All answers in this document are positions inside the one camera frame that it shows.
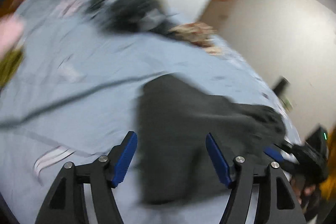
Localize dark grey sweatpants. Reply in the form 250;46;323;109
137;75;286;205

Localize pile of dark clothes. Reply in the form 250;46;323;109
86;0;176;38

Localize person's right hand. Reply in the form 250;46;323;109
290;174;321;213

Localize person in yellow top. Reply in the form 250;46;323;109
290;129;335;223

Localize black box on floor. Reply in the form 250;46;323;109
272;77;289;96

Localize blue floral duvet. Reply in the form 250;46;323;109
0;0;302;224

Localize beige patterned garment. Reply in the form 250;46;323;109
169;22;223;56

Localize olive knitted garment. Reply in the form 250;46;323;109
0;47;24;89

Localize wooden door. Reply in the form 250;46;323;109
199;0;238;30

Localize pink fluffy blanket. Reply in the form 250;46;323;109
0;14;25;60

